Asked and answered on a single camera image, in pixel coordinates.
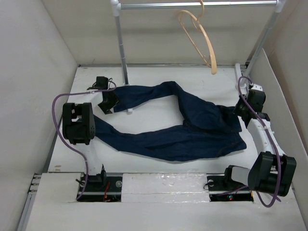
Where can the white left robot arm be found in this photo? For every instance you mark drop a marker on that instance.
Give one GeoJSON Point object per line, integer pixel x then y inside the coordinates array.
{"type": "Point", "coordinates": [78, 125]}

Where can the beige plastic clothes hanger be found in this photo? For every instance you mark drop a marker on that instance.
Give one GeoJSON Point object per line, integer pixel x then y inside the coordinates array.
{"type": "Point", "coordinates": [203, 47]}

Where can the dark blue denim trousers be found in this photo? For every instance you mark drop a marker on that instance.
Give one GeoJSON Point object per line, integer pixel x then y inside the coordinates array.
{"type": "Point", "coordinates": [207, 131]}

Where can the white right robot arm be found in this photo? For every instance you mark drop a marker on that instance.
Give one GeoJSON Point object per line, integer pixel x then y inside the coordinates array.
{"type": "Point", "coordinates": [272, 164]}

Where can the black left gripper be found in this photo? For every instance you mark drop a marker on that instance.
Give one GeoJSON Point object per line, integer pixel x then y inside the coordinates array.
{"type": "Point", "coordinates": [107, 108]}

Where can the metal clothes rack frame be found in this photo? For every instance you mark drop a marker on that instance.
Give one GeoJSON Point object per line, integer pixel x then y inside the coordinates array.
{"type": "Point", "coordinates": [117, 7]}

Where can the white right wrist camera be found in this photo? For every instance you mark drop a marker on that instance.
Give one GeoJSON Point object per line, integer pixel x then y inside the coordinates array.
{"type": "Point", "coordinates": [255, 87]}

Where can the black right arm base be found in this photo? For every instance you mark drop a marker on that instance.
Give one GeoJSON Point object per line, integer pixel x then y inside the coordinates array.
{"type": "Point", "coordinates": [222, 190]}

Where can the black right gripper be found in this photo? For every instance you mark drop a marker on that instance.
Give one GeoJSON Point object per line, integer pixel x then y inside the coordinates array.
{"type": "Point", "coordinates": [236, 110]}

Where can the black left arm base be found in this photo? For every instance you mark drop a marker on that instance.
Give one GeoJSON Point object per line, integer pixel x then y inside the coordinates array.
{"type": "Point", "coordinates": [108, 192]}

